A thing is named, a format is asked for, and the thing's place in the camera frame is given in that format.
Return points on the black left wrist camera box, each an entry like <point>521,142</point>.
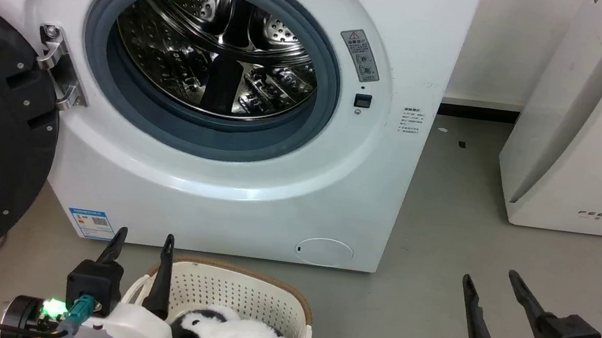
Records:
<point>94,281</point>

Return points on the stainless steel washing machine drum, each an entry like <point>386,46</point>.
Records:
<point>176,59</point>

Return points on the white plastic laundry basket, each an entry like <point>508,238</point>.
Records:
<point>238,294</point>

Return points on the grey warning sticker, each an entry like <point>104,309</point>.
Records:
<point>361,56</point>

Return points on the grey rubber door gasket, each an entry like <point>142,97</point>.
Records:
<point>206,136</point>

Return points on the silver metal door hinge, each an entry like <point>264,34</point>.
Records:
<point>61,67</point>

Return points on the round white filter cover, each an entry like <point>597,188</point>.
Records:
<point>324,252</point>

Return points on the white Feelbird appliance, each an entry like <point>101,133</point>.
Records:
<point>574,170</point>

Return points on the blue energy label sticker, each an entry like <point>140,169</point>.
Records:
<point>91,223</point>

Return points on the white front-load washing machine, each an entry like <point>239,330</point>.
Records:
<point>227,200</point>

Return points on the black baseboard strip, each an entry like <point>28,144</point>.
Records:
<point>477,113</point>

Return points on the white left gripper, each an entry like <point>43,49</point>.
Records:
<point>137,333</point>

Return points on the black door lock latch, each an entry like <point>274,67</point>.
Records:
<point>363,101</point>

